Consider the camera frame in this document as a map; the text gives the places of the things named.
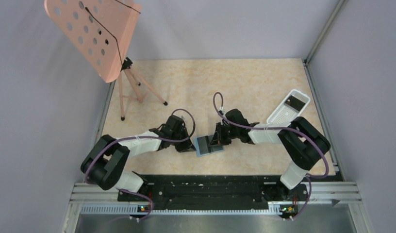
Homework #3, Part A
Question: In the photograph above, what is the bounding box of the black cable on stand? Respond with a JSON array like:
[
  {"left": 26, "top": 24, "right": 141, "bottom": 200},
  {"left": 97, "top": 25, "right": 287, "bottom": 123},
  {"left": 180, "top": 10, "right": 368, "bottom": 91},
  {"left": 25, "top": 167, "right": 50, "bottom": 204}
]
[{"left": 84, "top": 0, "right": 142, "bottom": 65}]

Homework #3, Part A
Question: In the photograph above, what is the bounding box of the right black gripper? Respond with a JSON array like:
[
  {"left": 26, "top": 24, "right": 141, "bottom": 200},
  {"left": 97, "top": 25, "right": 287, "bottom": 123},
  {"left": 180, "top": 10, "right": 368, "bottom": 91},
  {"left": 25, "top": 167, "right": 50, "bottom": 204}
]
[{"left": 210, "top": 121, "right": 240, "bottom": 146}]

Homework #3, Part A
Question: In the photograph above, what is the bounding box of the pink perforated music stand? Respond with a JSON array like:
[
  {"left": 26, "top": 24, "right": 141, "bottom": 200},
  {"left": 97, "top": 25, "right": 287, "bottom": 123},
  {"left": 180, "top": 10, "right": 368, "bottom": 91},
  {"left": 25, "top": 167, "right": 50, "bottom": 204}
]
[{"left": 44, "top": 0, "right": 168, "bottom": 120}]

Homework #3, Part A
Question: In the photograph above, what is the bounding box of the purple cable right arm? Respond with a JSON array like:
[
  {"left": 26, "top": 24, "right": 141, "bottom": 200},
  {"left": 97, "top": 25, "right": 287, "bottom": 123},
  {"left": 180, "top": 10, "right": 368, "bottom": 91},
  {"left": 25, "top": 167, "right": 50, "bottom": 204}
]
[{"left": 213, "top": 92, "right": 330, "bottom": 222}]

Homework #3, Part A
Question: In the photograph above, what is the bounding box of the white perforated plastic basket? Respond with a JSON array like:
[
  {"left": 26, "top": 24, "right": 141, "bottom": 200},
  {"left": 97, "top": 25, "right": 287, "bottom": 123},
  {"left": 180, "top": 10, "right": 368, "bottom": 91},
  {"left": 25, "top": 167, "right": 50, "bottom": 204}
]
[{"left": 266, "top": 89, "right": 311, "bottom": 124}]

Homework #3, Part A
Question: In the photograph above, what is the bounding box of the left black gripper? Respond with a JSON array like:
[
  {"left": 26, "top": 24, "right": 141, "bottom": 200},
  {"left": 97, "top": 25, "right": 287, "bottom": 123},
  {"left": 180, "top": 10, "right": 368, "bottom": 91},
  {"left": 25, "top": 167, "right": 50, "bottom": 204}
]
[{"left": 171, "top": 127, "right": 196, "bottom": 153}]

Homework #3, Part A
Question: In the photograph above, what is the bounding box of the aluminium frame rail front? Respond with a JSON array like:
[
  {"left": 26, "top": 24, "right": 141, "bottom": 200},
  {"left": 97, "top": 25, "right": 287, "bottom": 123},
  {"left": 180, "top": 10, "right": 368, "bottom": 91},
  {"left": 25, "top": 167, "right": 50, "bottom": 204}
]
[{"left": 69, "top": 182, "right": 362, "bottom": 216}]

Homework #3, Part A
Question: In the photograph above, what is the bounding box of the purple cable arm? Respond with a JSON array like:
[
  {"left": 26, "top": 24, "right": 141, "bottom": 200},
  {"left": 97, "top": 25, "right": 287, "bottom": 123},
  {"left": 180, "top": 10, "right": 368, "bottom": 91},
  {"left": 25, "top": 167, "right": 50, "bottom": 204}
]
[
  {"left": 213, "top": 92, "right": 330, "bottom": 222},
  {"left": 83, "top": 108, "right": 197, "bottom": 222}
]

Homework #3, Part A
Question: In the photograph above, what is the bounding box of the aluminium side rail left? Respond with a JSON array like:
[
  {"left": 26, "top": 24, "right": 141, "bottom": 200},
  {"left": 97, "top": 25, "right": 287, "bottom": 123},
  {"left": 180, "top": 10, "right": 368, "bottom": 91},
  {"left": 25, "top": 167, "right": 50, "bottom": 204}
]
[{"left": 89, "top": 81, "right": 116, "bottom": 152}]

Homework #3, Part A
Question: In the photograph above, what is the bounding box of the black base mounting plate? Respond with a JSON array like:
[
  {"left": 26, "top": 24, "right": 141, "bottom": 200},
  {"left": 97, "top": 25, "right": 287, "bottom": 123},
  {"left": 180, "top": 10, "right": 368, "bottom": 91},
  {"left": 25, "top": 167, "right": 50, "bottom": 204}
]
[{"left": 110, "top": 175, "right": 309, "bottom": 211}]

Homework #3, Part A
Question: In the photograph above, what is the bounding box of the beige card holder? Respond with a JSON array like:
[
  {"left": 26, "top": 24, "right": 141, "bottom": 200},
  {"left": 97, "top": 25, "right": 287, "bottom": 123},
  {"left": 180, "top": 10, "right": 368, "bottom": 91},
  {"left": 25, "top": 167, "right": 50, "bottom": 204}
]
[{"left": 194, "top": 135, "right": 224, "bottom": 157}]

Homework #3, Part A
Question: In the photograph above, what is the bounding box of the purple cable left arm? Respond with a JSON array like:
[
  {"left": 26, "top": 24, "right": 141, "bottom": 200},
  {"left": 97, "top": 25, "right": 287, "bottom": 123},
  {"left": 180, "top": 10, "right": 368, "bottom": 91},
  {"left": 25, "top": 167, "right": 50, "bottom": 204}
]
[{"left": 83, "top": 108, "right": 197, "bottom": 222}]

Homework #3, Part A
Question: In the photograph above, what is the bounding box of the black item in basket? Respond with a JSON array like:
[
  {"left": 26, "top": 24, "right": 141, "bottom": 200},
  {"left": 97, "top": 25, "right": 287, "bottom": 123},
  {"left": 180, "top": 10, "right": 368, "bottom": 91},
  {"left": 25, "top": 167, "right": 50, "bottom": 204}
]
[{"left": 285, "top": 95, "right": 306, "bottom": 112}]

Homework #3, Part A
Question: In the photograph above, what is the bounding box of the grey card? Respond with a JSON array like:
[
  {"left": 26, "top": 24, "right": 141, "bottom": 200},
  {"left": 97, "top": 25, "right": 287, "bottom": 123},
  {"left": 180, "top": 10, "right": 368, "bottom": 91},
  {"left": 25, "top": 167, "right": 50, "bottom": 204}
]
[{"left": 196, "top": 135, "right": 213, "bottom": 157}]

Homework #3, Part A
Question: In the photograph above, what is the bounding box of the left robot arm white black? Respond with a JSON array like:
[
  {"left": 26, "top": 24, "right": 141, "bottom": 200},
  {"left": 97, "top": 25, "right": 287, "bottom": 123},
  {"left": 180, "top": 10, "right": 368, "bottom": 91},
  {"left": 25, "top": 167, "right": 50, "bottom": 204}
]
[{"left": 80, "top": 115, "right": 196, "bottom": 201}]

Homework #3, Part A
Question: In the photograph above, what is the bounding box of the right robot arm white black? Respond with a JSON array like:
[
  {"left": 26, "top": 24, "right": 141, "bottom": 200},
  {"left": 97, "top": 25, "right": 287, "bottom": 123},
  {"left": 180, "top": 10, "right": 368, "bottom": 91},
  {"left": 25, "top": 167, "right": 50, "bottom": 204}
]
[{"left": 208, "top": 109, "right": 330, "bottom": 200}]

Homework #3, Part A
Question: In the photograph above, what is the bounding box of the aluminium corner post right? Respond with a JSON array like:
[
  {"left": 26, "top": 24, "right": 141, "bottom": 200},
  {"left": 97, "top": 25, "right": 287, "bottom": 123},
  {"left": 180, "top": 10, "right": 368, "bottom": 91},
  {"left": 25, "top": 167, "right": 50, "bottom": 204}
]
[{"left": 304, "top": 0, "right": 349, "bottom": 67}]

